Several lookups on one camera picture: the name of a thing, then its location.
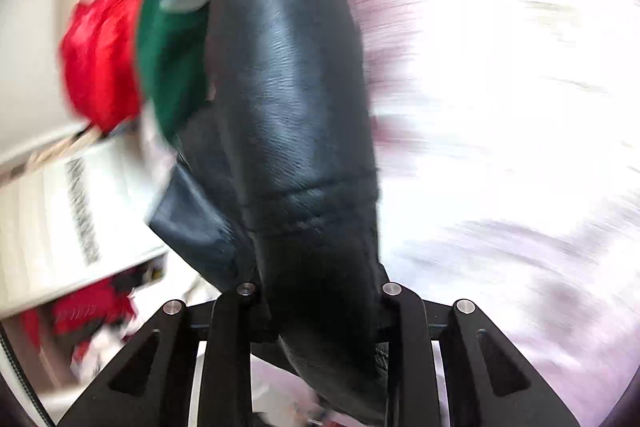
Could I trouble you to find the black leather jacket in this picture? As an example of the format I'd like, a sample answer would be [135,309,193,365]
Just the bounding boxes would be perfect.
[150,0,386,426]

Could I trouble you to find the white sliding wardrobe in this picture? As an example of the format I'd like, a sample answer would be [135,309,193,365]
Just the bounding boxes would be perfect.
[1,0,166,317]

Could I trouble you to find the red folded quilt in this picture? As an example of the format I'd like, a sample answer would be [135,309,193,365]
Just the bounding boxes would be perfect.
[60,0,142,133]

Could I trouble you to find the green folded garment white stripes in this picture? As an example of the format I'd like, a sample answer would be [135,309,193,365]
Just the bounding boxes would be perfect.
[136,0,215,145]

